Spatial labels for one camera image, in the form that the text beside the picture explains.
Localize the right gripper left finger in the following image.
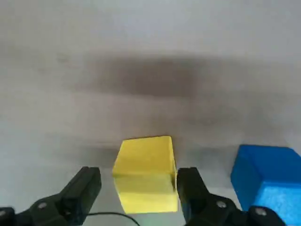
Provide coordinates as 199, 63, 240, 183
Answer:
0, 166, 103, 226

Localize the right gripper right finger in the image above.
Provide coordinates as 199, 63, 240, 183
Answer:
176, 167, 286, 226

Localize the yellow cube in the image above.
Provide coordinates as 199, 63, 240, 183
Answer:
112, 135, 177, 214

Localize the blue cube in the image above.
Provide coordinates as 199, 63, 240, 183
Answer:
230, 144, 301, 226

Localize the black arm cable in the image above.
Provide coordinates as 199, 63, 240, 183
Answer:
87, 212, 141, 226

